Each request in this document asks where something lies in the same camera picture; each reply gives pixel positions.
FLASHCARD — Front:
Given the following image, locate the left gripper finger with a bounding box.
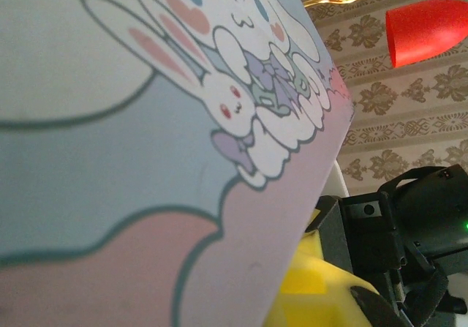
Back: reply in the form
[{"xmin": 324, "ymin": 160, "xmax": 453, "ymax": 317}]
[{"xmin": 265, "ymin": 231, "xmax": 383, "ymax": 327}]

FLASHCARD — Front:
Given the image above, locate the pastel cartoon tin box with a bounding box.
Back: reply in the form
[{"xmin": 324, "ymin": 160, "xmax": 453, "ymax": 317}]
[{"xmin": 0, "ymin": 0, "xmax": 358, "ymax": 327}]

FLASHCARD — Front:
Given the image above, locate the red plastic goblet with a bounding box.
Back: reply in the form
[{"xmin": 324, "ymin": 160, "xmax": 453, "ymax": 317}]
[{"xmin": 385, "ymin": 0, "xmax": 468, "ymax": 68}]

